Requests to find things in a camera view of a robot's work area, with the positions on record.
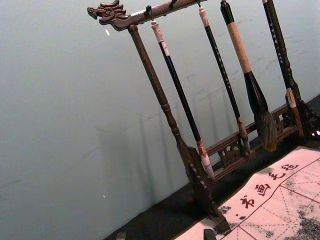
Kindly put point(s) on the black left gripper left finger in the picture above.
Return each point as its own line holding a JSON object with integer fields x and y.
{"x": 122, "y": 236}

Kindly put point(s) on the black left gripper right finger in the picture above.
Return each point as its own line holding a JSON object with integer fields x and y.
{"x": 210, "y": 235}

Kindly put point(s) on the black table cloth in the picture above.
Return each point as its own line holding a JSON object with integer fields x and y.
{"x": 162, "y": 220}

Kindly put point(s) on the white red-grid calligraphy practice sheet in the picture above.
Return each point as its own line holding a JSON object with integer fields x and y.
{"x": 287, "y": 212}

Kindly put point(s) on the black brush with white cap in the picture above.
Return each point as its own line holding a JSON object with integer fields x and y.
{"x": 177, "y": 87}

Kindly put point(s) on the dark carved wooden brush rack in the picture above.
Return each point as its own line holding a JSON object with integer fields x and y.
{"x": 150, "y": 72}

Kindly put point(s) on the thin black calligraphy brush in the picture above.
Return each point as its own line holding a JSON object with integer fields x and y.
{"x": 221, "y": 65}

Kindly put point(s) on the black brush with white ferrule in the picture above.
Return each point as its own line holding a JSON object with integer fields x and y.
{"x": 276, "y": 47}

